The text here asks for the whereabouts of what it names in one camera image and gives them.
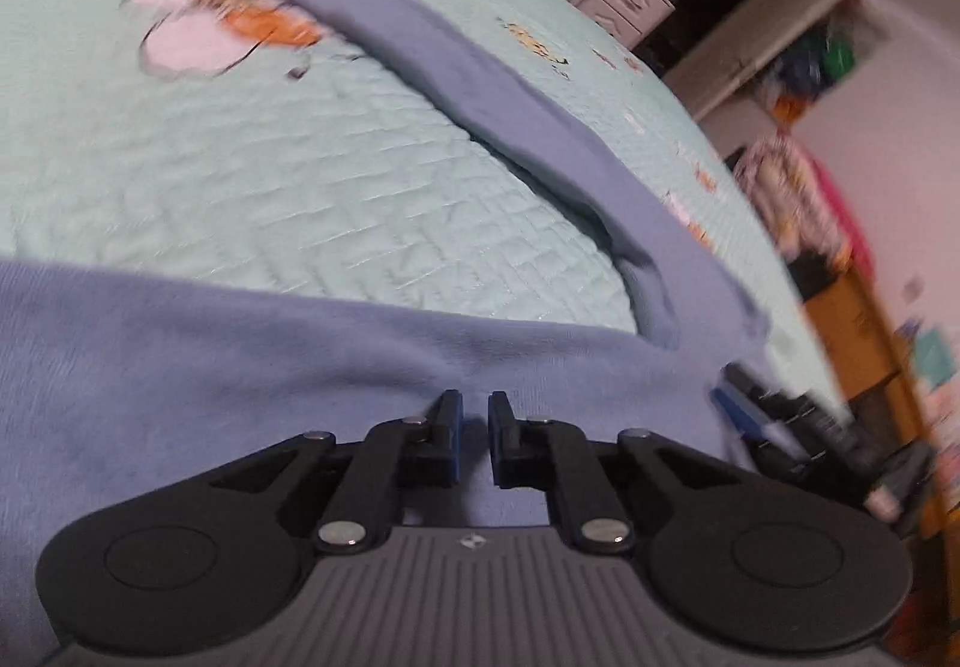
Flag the white drawer cabinet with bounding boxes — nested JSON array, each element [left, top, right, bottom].
[[572, 0, 677, 51]]

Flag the wooden desk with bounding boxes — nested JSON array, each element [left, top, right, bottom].
[[801, 268, 960, 542]]

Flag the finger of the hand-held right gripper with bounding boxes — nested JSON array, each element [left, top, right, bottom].
[[707, 386, 775, 452], [722, 363, 809, 414]]

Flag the pink pillow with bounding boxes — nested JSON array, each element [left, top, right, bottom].
[[808, 148, 880, 287]]

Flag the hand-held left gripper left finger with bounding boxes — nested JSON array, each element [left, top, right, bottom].
[[210, 389, 462, 555]]

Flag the rolled floral quilt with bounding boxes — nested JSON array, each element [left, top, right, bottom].
[[730, 129, 854, 265]]

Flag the bee print quilted bedspread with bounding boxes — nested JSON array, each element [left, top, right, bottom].
[[0, 0, 857, 458]]

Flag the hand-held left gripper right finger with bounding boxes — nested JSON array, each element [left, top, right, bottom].
[[487, 391, 740, 555]]

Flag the black chair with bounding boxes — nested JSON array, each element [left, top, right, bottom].
[[782, 249, 850, 302]]

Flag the hanging colourful bags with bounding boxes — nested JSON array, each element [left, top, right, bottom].
[[763, 24, 857, 122]]

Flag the blue knit sweater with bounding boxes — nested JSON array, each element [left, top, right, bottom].
[[0, 0, 775, 667]]

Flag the teal gift bag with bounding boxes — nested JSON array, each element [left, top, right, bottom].
[[910, 328, 955, 392]]

